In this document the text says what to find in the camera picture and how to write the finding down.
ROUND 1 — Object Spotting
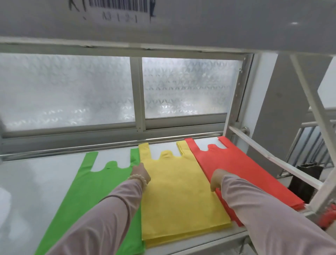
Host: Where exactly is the person's left hand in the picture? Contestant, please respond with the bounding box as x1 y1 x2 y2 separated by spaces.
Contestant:
130 163 152 186

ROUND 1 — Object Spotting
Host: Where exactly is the stack of red non-woven bags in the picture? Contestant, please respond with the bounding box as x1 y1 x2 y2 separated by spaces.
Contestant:
185 136 305 227

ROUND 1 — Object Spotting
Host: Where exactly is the white barcode label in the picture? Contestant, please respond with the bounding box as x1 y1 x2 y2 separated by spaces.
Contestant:
87 0 157 25

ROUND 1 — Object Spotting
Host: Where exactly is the red plastic object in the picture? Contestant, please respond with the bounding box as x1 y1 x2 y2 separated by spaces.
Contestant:
317 203 336 229

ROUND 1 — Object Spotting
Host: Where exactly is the white metal shelf frame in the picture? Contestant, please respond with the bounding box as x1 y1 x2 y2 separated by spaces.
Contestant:
223 52 336 229

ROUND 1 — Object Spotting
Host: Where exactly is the person's left forearm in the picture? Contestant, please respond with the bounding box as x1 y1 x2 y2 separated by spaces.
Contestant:
46 179 144 255

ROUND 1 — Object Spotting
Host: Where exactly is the stack of green non-woven bags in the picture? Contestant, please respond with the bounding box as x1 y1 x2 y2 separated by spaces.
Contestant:
34 148 145 255

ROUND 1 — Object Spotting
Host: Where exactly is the frosted glass sliding window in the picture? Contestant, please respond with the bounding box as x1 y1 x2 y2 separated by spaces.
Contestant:
0 51 254 156

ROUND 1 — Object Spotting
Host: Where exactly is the grey shelf board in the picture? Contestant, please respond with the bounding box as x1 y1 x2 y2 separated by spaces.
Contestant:
0 0 336 56

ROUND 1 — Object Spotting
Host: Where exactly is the person's right forearm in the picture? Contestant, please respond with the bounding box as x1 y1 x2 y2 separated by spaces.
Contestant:
220 174 336 255

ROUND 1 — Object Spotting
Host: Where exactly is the person's right hand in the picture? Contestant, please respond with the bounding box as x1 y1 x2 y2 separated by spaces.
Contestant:
210 169 231 192

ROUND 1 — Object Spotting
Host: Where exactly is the steel railing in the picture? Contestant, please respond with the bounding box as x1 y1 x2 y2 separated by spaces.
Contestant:
279 110 336 180

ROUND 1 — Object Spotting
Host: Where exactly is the white bead bracelet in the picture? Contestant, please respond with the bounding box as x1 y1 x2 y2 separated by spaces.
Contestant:
128 174 147 188

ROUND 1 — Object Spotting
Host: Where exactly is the steel rod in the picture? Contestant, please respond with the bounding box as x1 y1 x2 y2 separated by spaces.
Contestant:
0 131 226 158

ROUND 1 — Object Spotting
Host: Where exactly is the stack of yellow non-woven bags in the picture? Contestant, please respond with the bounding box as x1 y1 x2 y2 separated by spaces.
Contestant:
138 140 232 249

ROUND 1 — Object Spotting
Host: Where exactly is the black bag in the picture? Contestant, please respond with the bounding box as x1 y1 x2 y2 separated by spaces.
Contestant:
288 163 324 204

